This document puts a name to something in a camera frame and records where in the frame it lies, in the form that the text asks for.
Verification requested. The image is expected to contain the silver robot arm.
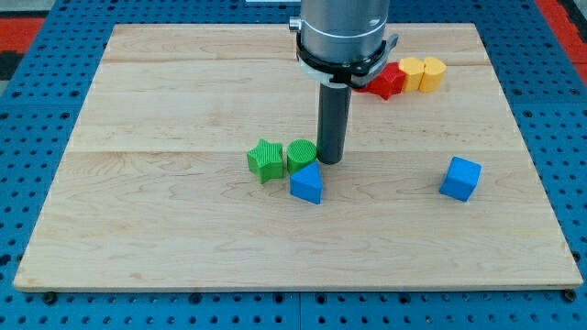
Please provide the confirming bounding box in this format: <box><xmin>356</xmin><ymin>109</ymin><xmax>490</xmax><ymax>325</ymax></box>
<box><xmin>289</xmin><ymin>0</ymin><xmax>398</xmax><ymax>89</ymax></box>

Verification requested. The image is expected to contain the blue cube block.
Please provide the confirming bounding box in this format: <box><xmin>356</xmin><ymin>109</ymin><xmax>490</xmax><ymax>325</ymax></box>
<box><xmin>438</xmin><ymin>157</ymin><xmax>482</xmax><ymax>202</ymax></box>

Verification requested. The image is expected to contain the yellow hexagon block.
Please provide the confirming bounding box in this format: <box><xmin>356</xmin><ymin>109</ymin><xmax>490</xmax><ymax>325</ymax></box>
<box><xmin>399</xmin><ymin>57</ymin><xmax>425</xmax><ymax>93</ymax></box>

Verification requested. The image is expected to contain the blue triangle block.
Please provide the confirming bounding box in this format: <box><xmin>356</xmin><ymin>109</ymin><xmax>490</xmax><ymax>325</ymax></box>
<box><xmin>290</xmin><ymin>162</ymin><xmax>323</xmax><ymax>204</ymax></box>

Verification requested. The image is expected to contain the red star block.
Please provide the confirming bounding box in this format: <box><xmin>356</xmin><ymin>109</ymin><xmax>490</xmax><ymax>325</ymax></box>
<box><xmin>356</xmin><ymin>62</ymin><xmax>405</xmax><ymax>101</ymax></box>

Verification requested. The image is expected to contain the wooden board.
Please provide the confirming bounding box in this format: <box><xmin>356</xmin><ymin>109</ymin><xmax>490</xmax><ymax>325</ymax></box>
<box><xmin>14</xmin><ymin>24</ymin><xmax>583</xmax><ymax>292</ymax></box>

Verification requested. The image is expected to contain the green star block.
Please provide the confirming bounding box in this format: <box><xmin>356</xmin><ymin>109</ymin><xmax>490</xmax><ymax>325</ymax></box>
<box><xmin>247</xmin><ymin>139</ymin><xmax>283</xmax><ymax>184</ymax></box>

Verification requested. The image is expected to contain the green cylinder block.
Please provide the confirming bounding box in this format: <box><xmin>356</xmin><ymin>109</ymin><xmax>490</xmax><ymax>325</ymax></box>
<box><xmin>286</xmin><ymin>139</ymin><xmax>317</xmax><ymax>174</ymax></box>

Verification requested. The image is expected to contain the yellow heart block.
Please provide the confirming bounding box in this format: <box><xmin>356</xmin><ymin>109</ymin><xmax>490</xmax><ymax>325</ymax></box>
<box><xmin>418</xmin><ymin>57</ymin><xmax>448</xmax><ymax>93</ymax></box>

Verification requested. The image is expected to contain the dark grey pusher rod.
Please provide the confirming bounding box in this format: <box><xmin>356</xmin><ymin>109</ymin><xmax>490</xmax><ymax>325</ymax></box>
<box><xmin>316</xmin><ymin>84</ymin><xmax>351</xmax><ymax>165</ymax></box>

